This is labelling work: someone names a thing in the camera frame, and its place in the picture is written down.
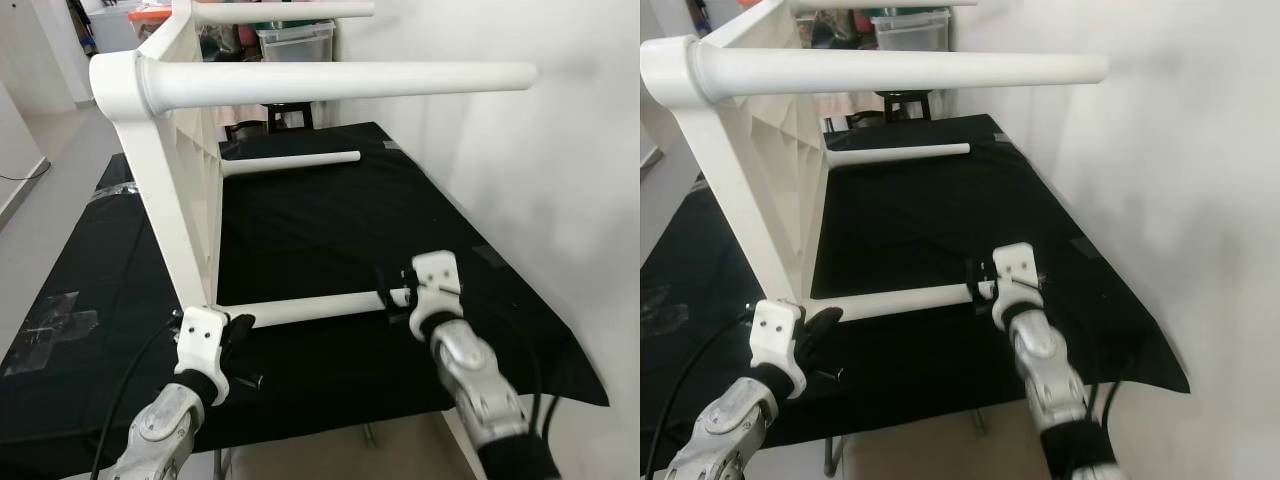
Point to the clear plastic container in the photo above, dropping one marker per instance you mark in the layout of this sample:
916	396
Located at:
295	40
910	30

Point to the black tablecloth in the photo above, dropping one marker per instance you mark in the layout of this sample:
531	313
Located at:
330	230
930	220

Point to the orange container lid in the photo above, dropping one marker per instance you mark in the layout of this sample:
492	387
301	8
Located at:
150	16

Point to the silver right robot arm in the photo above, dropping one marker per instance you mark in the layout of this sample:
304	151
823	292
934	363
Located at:
1055	380
480	390

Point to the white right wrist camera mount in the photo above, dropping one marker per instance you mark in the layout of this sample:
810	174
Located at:
437	280
1018	272

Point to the cream plastic table top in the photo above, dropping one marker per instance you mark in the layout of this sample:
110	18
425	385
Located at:
180	200
760	190

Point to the pink checked cloth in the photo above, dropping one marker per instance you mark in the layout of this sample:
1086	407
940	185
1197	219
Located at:
850	102
240	112

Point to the clear tape patch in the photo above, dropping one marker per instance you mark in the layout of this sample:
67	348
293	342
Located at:
700	184
110	192
658	305
50	330

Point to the black round stool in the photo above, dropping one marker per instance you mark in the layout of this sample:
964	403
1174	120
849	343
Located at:
905	103
290	112

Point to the white cabinet appliance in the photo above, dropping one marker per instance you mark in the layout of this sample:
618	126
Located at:
110	25

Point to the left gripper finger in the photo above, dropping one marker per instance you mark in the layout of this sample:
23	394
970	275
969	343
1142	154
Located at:
825	320
241	325

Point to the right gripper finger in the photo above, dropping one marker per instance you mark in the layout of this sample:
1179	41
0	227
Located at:
972	272
383	280

